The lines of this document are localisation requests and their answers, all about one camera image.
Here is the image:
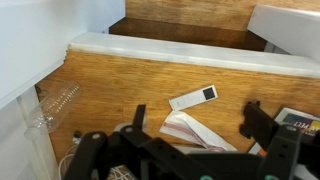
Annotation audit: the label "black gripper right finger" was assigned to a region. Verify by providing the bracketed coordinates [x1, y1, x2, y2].
[239, 101, 320, 180]

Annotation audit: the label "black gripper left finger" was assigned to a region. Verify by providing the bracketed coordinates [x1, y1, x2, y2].
[63, 104, 201, 180]

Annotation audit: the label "colourful paperback book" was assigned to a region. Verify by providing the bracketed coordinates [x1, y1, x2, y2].
[273, 107, 320, 138]

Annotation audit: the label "clear plastic bottle white cap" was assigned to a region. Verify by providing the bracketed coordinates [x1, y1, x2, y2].
[24, 80, 82, 141]

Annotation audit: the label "white cloth red stripes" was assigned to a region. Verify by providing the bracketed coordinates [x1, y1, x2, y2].
[159, 110, 238, 153]

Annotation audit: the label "white remote control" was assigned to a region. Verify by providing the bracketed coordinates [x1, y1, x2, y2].
[168, 84, 219, 112]

